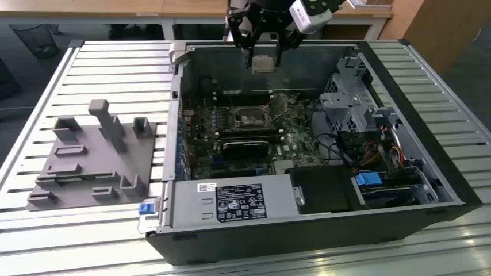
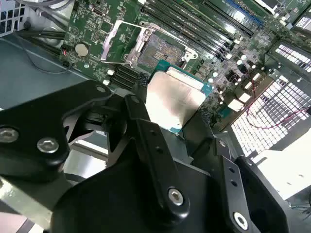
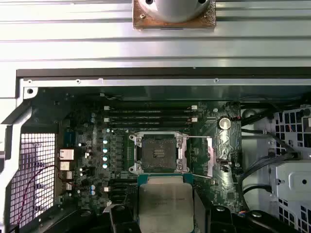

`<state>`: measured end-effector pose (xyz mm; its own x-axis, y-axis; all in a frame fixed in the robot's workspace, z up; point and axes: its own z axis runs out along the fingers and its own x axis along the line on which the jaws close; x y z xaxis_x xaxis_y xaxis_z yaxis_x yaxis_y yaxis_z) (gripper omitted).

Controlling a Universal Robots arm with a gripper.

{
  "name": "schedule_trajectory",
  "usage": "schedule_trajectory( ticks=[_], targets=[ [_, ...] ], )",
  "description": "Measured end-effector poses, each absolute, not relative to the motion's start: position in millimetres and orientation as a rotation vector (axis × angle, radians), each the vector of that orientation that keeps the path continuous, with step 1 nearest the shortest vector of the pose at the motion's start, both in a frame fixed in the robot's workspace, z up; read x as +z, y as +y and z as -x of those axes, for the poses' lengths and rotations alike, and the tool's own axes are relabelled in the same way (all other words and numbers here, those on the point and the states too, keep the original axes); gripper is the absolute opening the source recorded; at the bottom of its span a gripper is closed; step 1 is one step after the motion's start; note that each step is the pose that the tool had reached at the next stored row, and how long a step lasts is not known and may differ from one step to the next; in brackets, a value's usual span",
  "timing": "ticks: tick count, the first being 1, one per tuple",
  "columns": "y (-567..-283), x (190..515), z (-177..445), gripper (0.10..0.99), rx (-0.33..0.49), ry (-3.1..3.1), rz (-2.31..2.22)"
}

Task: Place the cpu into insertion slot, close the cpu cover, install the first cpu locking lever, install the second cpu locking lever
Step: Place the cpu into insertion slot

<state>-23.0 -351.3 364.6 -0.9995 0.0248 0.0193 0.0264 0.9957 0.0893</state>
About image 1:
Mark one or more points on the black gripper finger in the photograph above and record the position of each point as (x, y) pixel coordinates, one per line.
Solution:
(251, 54)
(279, 54)

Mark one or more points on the silver square CPU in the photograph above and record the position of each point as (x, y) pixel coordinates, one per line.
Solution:
(264, 64)

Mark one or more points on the black CPU socket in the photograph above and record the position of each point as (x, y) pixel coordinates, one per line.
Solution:
(252, 118)

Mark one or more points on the white paper stack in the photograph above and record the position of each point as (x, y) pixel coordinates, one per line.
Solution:
(357, 2)

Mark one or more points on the silver metal drive cage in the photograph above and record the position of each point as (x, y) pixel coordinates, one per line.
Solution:
(338, 106)

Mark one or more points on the black RAM stick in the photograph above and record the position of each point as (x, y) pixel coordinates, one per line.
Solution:
(250, 132)
(250, 137)

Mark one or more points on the green motherboard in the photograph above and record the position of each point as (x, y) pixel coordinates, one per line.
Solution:
(295, 143)

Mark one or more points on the black graphics card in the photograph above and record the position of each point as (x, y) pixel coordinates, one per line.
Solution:
(246, 149)

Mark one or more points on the silver chipset heatsink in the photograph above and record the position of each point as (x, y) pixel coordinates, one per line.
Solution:
(283, 166)

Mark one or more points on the wooden desk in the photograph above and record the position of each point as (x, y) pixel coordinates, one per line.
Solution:
(115, 7)

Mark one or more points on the wooden cabinet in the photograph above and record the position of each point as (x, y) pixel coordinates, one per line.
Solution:
(441, 28)

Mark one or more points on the black plastic shroud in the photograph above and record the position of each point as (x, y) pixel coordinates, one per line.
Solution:
(326, 189)

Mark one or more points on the blue disk carrier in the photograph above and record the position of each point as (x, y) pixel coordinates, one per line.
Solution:
(369, 179)

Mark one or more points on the silver power supply unit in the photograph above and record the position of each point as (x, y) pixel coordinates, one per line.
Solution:
(191, 207)

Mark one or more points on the black mesh waste bin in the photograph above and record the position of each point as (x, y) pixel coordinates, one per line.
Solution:
(35, 37)

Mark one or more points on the grey plastic parts rack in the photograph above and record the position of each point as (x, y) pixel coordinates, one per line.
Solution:
(96, 172)

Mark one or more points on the green RAM stick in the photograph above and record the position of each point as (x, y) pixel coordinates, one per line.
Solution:
(91, 177)

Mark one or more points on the blue case latch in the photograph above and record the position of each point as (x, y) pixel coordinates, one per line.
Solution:
(146, 209)

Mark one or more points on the black open PC case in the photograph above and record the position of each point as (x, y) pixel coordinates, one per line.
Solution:
(268, 244)

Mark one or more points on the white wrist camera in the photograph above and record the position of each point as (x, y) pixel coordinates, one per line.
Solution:
(307, 17)

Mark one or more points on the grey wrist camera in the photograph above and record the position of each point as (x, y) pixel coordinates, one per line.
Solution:
(238, 4)

